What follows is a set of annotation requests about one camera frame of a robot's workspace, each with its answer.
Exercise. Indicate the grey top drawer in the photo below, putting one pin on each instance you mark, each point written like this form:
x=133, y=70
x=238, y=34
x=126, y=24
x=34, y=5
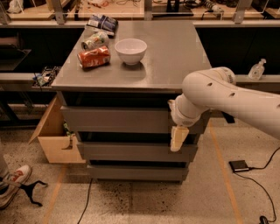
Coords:
x=118, y=120

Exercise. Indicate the black grabber tool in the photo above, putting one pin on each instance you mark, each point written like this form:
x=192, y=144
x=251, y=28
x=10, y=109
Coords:
x=27, y=188

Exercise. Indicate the tray of small items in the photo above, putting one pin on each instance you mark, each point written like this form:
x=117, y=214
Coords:
x=45, y=78

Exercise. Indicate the white red sneaker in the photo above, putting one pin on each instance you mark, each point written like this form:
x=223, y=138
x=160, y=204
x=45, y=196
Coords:
x=7, y=192

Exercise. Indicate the grey drawer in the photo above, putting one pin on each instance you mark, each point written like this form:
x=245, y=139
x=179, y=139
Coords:
x=137, y=173
x=159, y=152
x=118, y=120

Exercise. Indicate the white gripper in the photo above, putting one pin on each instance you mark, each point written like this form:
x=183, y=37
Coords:
x=178, y=117

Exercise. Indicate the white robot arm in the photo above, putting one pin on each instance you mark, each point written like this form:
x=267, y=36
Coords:
x=216, y=88

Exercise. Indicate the open cardboard box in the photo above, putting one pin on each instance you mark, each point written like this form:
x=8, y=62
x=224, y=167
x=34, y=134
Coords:
x=58, y=146

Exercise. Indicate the grey trouser leg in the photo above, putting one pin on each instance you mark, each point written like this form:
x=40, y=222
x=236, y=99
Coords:
x=4, y=171

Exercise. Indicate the clear sanitizer pump bottle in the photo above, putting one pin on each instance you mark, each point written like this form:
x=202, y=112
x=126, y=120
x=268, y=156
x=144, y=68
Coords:
x=257, y=70

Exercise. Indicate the black foot pedal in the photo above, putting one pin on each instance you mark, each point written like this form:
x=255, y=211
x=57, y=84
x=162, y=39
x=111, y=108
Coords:
x=239, y=166

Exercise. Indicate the grey middle drawer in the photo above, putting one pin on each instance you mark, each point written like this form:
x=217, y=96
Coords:
x=159, y=152

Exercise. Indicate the grey drawer cabinet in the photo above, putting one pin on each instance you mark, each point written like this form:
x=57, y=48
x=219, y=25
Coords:
x=173, y=51

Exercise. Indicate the white ceramic bowl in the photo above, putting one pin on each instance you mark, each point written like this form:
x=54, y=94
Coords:
x=131, y=50

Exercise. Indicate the orange soda can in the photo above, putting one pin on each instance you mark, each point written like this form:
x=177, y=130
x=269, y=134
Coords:
x=94, y=58

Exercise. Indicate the grey bottom drawer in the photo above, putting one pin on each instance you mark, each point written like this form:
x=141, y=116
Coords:
x=137, y=173

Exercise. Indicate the blue chip bag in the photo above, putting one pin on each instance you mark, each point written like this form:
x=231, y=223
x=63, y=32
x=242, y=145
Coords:
x=103, y=23

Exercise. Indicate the green white soda can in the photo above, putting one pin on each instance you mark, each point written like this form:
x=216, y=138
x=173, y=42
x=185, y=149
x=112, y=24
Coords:
x=96, y=40

